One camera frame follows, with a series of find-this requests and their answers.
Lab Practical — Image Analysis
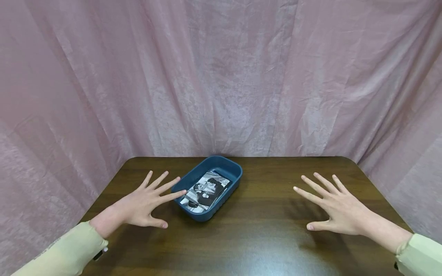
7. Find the person's right hand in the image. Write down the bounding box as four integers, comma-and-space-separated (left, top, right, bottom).
293, 172, 376, 236

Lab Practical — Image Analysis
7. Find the person's left hand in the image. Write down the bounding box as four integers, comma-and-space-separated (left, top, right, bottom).
115, 171, 187, 230

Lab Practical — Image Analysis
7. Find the person's left forearm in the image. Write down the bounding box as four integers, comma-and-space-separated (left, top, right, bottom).
10, 207, 121, 276

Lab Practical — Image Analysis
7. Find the person's right forearm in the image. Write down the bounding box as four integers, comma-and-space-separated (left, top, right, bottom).
363, 215, 442, 276

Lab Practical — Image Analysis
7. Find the stack of black-and-white photos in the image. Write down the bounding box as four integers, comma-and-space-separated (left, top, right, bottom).
180, 171, 231, 214

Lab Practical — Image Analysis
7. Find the blue plastic tray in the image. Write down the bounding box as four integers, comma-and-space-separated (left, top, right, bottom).
171, 155, 243, 222

